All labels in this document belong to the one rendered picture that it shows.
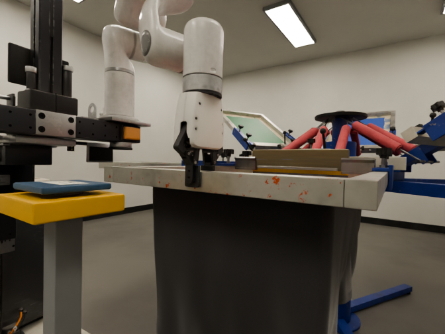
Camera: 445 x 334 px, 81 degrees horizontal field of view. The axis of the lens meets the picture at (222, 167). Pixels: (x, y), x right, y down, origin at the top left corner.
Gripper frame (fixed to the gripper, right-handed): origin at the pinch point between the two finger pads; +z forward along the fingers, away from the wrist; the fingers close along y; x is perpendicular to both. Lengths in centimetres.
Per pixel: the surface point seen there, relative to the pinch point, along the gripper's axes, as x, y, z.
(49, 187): -6.9, 23.2, 1.2
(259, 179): 13.3, 1.9, -0.2
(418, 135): 38, -89, -15
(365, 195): 28.1, 1.9, 0.8
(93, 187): -6.8, 17.3, 1.5
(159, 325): -18.5, -7.6, 40.1
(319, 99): -94, -471, -123
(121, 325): -103, -57, 99
